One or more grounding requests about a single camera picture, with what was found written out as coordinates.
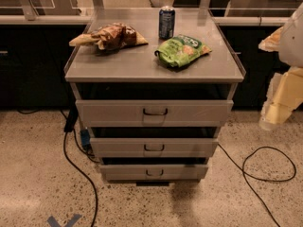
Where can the grey drawer cabinet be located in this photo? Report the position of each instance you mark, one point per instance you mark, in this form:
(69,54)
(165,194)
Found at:
(136,74)

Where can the grey top drawer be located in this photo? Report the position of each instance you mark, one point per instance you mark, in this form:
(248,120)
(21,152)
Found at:
(153,113)

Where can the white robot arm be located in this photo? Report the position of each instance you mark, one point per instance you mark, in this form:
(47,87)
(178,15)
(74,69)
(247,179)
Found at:
(291,41)

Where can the grey drawer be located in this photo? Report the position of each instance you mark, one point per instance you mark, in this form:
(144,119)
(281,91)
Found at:
(153,113)
(153,172)
(153,147)

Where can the grey bottom drawer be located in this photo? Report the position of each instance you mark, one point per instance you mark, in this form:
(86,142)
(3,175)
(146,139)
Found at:
(153,172)

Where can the green chip bag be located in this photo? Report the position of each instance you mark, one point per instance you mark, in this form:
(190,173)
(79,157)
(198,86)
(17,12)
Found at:
(180,50)

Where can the blue power adapter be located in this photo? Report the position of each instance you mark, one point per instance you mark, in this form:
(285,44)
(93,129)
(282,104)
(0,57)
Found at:
(85,139)

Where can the blue soda can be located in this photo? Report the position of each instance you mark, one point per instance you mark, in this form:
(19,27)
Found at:
(166,22)

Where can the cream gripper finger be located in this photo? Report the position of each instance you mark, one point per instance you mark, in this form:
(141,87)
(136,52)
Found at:
(272,42)
(284,95)

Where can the brown chip bag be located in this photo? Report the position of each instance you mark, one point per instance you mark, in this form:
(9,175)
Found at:
(111,37)

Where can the black plug block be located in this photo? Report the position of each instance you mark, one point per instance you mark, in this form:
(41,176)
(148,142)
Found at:
(71,120)

